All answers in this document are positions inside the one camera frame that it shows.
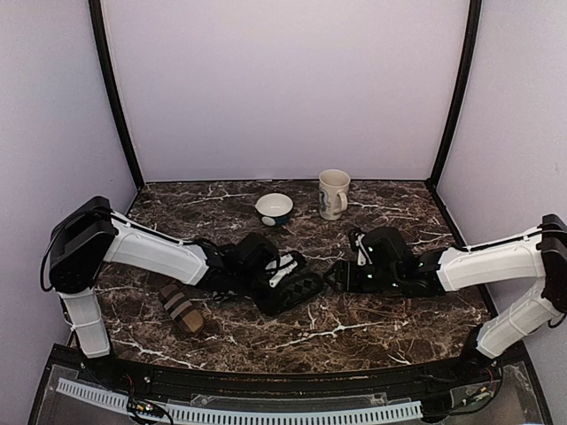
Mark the white seahorse mug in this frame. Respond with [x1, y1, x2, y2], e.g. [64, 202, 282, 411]
[319, 169, 351, 220]

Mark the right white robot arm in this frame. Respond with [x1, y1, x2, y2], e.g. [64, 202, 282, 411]
[323, 214, 566, 384]

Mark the black checkered glasses case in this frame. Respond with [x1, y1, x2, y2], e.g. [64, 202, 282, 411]
[273, 273, 323, 312]

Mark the white slotted cable duct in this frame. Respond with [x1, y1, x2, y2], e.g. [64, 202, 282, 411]
[56, 378, 423, 424]

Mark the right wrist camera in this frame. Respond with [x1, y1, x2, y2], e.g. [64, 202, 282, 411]
[347, 228, 371, 267]

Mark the right black frame post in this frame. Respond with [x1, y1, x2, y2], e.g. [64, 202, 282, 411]
[426, 0, 482, 191]

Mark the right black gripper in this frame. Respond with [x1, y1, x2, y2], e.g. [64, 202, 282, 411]
[324, 259, 402, 293]

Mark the black front rail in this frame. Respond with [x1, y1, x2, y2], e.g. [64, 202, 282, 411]
[43, 344, 528, 402]

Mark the white and navy bowl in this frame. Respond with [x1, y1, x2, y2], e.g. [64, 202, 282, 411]
[255, 193, 294, 227]

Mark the black frame post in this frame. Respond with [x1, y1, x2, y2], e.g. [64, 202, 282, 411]
[426, 0, 482, 191]
[88, 0, 145, 191]

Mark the left black frame post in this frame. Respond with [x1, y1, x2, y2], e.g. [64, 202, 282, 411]
[88, 0, 145, 191]

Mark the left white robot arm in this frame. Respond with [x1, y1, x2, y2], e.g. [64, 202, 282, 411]
[40, 197, 296, 386]

